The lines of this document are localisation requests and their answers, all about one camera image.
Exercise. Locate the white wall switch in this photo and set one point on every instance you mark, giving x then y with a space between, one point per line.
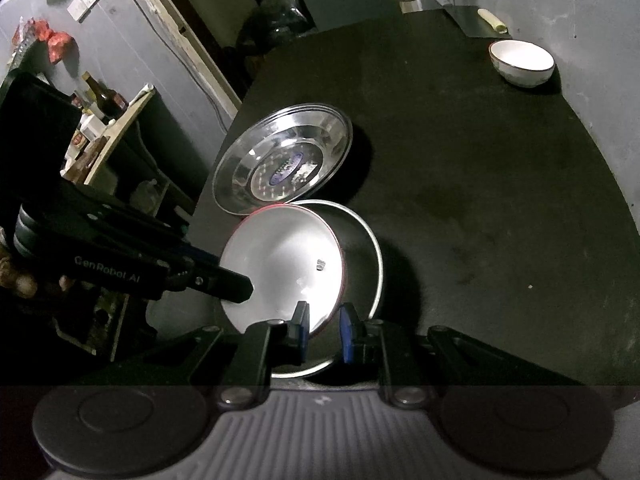
85 0

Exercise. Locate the cream cylindrical stick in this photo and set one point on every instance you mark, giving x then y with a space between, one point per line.
492 20

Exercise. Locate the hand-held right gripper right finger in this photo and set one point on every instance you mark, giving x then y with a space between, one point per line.
345 335

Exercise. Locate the person's left hand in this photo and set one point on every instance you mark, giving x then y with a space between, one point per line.
20 284

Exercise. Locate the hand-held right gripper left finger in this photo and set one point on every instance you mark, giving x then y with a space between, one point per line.
303 332

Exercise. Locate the steel plate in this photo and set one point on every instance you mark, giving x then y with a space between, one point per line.
260 160

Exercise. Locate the cleaver knife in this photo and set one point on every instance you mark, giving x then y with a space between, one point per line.
470 22

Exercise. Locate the white ceramic bowl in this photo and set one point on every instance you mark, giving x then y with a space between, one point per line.
522 62
280 265

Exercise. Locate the red mesh bag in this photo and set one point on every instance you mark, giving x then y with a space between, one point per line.
41 28
61 46

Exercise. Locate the black crate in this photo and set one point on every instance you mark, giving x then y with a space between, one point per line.
35 120

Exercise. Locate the wooden shelf board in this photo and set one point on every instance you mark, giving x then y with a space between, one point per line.
117 130

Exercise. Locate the black plastic bag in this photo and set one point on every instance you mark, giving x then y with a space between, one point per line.
280 15

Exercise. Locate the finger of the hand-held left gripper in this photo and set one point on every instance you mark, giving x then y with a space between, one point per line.
225 285
192 249

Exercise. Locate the steel bowl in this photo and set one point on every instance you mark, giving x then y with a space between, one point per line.
362 260

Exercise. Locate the brown glass bottle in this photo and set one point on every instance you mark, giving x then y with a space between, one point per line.
103 95

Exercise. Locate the worn door frame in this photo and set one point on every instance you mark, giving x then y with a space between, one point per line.
180 25

